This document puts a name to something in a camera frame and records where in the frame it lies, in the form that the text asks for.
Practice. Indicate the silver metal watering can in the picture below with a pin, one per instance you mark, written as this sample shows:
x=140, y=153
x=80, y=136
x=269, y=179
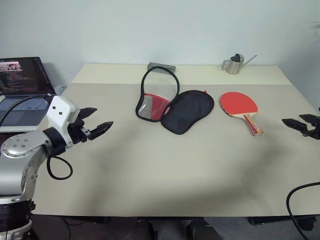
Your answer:
x=233, y=67

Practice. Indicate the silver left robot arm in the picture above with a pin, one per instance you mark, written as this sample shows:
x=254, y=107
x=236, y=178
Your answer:
x=20, y=147

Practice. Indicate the red table tennis paddle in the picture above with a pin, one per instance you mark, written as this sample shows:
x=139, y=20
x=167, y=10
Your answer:
x=237, y=102

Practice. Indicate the dark rounded shape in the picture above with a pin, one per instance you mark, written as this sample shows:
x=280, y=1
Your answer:
x=145, y=230
x=202, y=230

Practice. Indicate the red and black paddle case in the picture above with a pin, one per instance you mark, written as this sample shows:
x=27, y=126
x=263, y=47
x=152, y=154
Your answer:
x=190, y=110

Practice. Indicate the open laptop with lit screen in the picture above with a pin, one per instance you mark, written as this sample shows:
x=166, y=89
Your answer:
x=22, y=75

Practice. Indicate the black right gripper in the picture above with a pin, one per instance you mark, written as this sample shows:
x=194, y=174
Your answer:
x=313, y=130

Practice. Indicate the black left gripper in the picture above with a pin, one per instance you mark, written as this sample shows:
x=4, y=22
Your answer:
x=78, y=132

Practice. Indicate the white side desk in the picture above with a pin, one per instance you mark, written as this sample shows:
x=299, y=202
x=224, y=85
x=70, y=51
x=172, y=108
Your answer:
x=20, y=128

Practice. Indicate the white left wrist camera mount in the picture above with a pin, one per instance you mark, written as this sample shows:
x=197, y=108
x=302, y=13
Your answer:
x=58, y=107

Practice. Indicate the grey rectangular block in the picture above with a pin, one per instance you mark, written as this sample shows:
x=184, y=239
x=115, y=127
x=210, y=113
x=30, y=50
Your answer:
x=165, y=67

